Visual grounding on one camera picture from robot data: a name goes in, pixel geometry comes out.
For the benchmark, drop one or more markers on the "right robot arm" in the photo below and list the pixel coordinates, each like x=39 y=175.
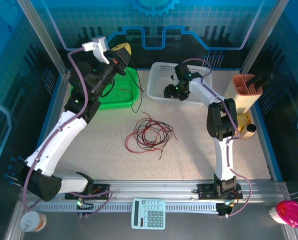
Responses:
x=222 y=155

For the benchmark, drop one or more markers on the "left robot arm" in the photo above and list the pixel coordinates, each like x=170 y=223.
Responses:
x=64 y=135

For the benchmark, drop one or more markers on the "green plastic basket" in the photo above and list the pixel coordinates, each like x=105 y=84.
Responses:
x=123 y=82

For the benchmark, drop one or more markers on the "white plastic basket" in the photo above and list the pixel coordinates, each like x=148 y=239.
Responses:
x=158 y=82

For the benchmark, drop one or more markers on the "beige utensil holder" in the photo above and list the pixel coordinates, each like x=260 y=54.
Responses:
x=241 y=100

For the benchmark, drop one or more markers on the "amber bottle black cap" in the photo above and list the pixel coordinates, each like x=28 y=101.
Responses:
x=243 y=122

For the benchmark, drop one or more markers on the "light blue calculator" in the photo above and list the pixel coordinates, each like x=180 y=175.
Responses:
x=148 y=213

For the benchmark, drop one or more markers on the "cup with pink lid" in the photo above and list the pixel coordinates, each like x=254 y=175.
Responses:
x=288 y=213

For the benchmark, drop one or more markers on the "aluminium frame post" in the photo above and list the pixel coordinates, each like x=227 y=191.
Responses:
x=41 y=32
x=263 y=35

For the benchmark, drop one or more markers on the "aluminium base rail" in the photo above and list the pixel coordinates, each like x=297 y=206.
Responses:
x=151 y=187

